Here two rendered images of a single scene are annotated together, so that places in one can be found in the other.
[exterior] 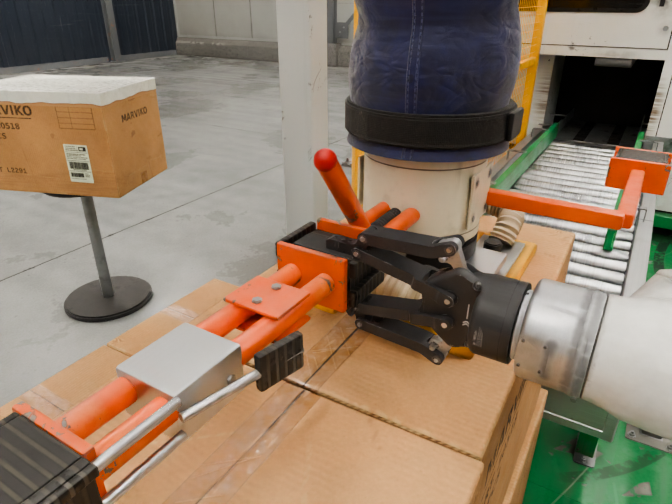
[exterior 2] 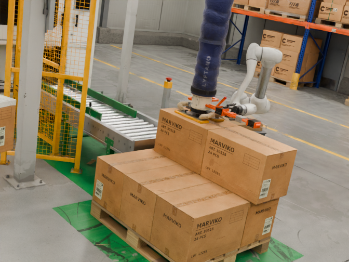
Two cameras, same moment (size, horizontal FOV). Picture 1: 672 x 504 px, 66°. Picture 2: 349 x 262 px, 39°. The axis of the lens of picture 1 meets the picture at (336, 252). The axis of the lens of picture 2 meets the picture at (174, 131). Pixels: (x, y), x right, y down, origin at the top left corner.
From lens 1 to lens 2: 401 cm
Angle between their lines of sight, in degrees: 70
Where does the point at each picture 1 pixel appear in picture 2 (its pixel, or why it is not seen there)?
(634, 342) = (249, 106)
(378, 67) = (211, 85)
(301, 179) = (32, 122)
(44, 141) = not seen: outside the picture
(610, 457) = not seen: hidden behind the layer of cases
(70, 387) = (143, 179)
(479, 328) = (240, 110)
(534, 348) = (243, 110)
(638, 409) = (250, 112)
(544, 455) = not seen: hidden behind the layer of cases
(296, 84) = (35, 80)
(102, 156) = (11, 129)
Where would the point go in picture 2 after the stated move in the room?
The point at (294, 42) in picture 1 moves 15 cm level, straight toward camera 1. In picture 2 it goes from (35, 63) to (51, 66)
